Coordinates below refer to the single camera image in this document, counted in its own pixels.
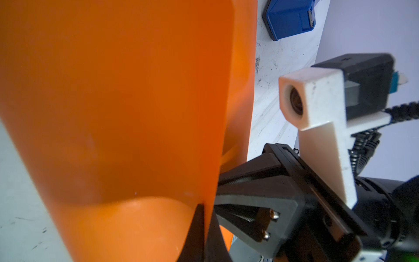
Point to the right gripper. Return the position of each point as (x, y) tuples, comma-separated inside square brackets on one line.
[(265, 215)]

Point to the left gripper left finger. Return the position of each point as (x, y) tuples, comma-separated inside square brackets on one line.
[(193, 248)]

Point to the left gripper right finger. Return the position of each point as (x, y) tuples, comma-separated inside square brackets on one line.
[(215, 248)]

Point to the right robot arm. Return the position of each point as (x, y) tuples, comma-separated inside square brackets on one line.
[(389, 208)]

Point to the blue tape dispenser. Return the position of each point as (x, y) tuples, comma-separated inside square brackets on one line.
[(286, 18)]

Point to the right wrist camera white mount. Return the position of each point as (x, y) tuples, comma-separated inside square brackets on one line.
[(329, 103)]

